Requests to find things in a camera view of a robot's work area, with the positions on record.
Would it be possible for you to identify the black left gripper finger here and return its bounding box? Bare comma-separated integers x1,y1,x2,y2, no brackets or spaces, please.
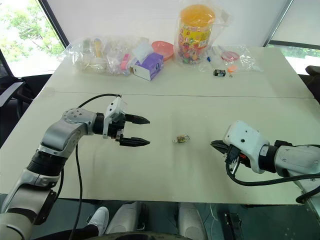
119,136,151,148
124,113,151,125

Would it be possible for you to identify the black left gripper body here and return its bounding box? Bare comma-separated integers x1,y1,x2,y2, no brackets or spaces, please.
108,112,127,143

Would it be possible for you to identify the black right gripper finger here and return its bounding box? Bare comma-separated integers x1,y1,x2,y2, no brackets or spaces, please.
213,145,228,157
211,139,227,149

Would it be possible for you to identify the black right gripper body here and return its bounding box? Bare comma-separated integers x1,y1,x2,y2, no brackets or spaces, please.
223,143,251,174

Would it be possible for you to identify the purple and white tissue box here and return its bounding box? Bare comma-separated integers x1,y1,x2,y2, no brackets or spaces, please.
131,52,165,82

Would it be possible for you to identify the black block under table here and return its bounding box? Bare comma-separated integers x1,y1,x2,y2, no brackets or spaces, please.
223,211,243,236

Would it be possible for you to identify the clear plastic bag of toys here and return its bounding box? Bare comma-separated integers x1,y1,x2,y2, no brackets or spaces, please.
61,35,151,76

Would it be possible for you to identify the pink plastic bowl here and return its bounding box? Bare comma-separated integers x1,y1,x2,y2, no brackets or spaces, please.
150,40,175,62

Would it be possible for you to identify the white rounded robot leg cover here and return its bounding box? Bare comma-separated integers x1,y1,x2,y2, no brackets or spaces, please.
106,201,141,236
177,202,201,236

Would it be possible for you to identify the white shoe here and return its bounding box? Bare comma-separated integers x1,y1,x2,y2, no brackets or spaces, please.
88,206,110,236

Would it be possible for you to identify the orange-lidded clear toy jar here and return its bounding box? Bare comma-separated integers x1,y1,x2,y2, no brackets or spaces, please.
177,4,217,64

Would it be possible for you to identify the dark chair back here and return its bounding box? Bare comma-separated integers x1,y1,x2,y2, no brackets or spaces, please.
298,65,320,101

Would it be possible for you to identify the black office chair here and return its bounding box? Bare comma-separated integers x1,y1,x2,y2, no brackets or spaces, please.
0,48,52,131

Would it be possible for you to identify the clear plastic bag around jar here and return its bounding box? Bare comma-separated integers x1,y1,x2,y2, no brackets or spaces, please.
172,3,234,73

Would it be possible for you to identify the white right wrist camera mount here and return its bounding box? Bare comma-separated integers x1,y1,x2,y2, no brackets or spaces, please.
223,120,271,174

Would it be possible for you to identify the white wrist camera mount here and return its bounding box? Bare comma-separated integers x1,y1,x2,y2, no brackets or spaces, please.
101,96,130,140
223,120,271,174

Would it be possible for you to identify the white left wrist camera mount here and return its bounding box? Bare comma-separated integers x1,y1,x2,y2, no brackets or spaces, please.
101,96,130,140

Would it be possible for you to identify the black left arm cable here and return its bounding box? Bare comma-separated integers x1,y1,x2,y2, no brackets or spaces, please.
72,93,123,240

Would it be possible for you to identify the clear bag with pink ring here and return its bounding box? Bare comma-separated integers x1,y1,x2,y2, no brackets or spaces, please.
206,44,265,74

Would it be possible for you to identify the black window frame bar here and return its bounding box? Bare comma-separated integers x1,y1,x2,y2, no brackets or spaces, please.
37,0,71,49

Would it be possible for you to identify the grey window frame bar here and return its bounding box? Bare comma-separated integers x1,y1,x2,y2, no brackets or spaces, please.
264,0,295,48

